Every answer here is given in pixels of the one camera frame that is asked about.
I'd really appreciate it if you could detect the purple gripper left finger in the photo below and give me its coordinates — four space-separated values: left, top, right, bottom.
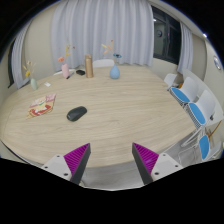
41 142 92 186

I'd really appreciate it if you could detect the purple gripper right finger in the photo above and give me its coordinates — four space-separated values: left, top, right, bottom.
131 142 184 186

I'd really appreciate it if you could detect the black computer mouse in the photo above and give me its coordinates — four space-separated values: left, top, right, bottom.
67 106 87 121

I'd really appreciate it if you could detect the white blue chair near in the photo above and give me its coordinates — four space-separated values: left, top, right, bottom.
178 127 221 166

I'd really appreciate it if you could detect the white blue chair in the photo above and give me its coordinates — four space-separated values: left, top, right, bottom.
178 127 221 166
182 90 215 147
169 77 199 106

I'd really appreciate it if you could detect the white blue chair middle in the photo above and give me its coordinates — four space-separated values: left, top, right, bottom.
182 90 215 147

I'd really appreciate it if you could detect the white blue chair far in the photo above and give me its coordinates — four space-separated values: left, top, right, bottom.
169 77 199 106

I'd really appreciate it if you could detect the small white card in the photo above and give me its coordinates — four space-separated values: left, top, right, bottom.
44 82 51 87

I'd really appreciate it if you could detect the white chair far right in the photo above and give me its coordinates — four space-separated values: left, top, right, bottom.
164 73 177 88

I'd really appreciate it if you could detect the small black case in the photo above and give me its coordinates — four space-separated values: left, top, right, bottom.
76 69 85 75

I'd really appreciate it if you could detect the blue vase with flowers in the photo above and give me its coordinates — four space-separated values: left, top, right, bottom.
102 40 121 79

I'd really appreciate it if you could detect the pink vase with flowers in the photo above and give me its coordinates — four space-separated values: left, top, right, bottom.
58 44 75 79

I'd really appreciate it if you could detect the white chair behind table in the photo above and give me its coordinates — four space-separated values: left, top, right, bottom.
93 59 114 68

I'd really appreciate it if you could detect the green vase with flowers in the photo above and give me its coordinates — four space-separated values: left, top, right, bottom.
23 61 38 90

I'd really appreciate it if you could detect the gold metal bottle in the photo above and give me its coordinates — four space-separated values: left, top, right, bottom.
85 54 93 78

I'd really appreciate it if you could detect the white curtain right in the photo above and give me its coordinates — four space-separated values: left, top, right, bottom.
177 23 193 73

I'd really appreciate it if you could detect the white curtain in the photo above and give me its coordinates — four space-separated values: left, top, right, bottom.
11 22 30 89
51 0 154 68
177 23 193 73

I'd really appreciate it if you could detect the white curtain left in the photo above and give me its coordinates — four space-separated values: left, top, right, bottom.
11 22 30 89

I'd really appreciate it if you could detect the dark window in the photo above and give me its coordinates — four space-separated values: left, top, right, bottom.
152 6 181 64

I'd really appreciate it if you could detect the white curtain centre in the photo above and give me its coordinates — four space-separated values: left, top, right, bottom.
51 0 154 68

